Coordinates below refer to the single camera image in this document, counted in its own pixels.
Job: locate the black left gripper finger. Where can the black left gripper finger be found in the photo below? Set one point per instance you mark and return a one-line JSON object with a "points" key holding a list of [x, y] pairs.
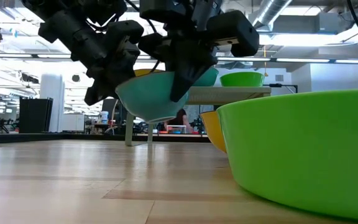
{"points": [[121, 71]]}

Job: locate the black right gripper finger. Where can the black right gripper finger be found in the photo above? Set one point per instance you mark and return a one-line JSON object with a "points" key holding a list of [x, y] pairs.
{"points": [[191, 65]]}

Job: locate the teal patterned mini bowl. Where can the teal patterned mini bowl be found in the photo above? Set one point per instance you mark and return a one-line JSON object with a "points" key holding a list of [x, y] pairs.
{"points": [[148, 96], [208, 79]]}

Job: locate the green plastic mini bowl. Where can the green plastic mini bowl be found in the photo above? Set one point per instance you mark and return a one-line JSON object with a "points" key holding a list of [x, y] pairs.
{"points": [[306, 149], [242, 80]]}

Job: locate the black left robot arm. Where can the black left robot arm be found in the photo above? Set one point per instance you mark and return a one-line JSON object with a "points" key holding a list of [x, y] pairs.
{"points": [[70, 28]]}

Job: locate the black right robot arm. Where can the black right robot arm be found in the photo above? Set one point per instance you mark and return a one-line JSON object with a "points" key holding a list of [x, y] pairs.
{"points": [[166, 9]]}

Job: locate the pale green perforated metal shelf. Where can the pale green perforated metal shelf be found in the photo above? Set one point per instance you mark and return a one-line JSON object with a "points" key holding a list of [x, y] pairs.
{"points": [[228, 95]]}

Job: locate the white bucket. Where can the white bucket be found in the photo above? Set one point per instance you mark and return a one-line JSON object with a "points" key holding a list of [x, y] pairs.
{"points": [[104, 117]]}

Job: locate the person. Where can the person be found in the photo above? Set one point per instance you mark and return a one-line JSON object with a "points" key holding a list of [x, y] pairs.
{"points": [[180, 119]]}

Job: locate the white cabinet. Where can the white cabinet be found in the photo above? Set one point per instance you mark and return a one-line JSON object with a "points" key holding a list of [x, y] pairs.
{"points": [[73, 123]]}

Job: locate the black cabinet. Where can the black cabinet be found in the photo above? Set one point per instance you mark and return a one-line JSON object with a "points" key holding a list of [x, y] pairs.
{"points": [[36, 115]]}

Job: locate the black aluminium table frame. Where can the black aluminium table frame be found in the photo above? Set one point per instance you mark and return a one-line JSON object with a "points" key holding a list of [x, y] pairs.
{"points": [[73, 137]]}

